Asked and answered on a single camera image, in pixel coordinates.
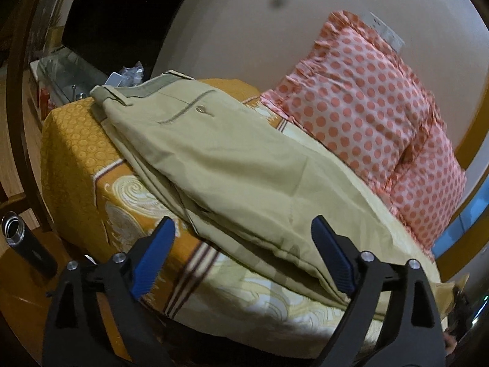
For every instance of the yellow patterned bed sheet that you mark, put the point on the yellow patterned bed sheet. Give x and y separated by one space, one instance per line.
99 204

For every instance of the left polka dot pillow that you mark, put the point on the left polka dot pillow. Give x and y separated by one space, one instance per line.
355 95

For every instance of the polka dot pillow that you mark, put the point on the polka dot pillow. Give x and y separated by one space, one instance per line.
428 183
355 95

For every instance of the dark bedside cabinet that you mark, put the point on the dark bedside cabinet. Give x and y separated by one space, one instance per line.
63 77

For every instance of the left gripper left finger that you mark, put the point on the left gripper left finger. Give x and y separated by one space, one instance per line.
75 334

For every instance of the clutter on bedside cabinet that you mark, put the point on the clutter on bedside cabinet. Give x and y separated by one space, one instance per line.
127 77

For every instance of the right polka dot pillow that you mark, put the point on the right polka dot pillow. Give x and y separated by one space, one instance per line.
428 183

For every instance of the blue glass window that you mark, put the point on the blue glass window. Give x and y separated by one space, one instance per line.
470 214

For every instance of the khaki pants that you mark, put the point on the khaki pants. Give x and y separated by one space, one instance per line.
243 185

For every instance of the white wall socket plate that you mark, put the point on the white wall socket plate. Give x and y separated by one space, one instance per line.
384 31

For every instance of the black cylindrical bottle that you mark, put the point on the black cylindrical bottle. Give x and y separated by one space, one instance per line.
20 238

